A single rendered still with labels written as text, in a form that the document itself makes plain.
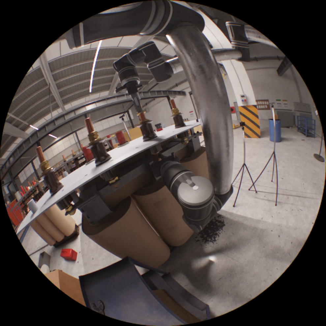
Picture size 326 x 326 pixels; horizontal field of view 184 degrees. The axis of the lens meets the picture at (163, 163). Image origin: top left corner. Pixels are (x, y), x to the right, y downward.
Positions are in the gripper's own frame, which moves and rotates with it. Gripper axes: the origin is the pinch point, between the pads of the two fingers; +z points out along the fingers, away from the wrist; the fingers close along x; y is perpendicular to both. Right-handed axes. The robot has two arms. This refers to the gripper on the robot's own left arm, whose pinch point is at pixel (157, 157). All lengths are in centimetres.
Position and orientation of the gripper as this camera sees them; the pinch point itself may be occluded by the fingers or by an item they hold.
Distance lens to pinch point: 56.7
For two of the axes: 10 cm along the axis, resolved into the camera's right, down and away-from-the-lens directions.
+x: -8.9, 4.0, -2.3
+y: -2.3, -8.1, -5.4
